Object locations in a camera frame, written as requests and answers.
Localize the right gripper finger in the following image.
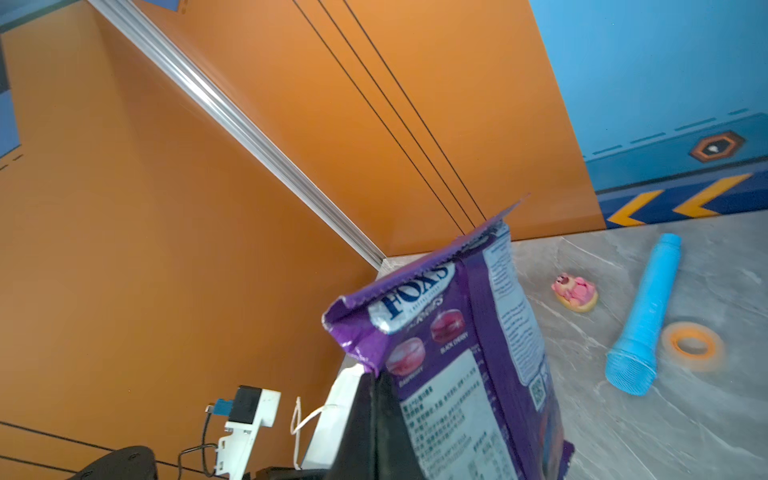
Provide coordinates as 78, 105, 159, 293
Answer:
325, 372, 424, 480

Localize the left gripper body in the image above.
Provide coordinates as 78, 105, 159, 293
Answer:
69, 446, 158, 480

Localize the white floral paper bag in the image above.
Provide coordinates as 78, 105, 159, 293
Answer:
289, 364, 365, 470

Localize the purple Fox's candy bag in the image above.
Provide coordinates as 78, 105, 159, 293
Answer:
322, 215, 574, 479

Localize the pink toy cupcake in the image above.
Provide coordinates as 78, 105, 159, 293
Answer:
551, 273, 599, 313

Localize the blue toy microphone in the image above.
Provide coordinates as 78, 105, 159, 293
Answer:
605, 233, 682, 396

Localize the orange tape ring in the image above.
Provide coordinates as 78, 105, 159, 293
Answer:
661, 321, 726, 371

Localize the left aluminium corner post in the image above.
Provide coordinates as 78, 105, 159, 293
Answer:
90, 0, 386, 270

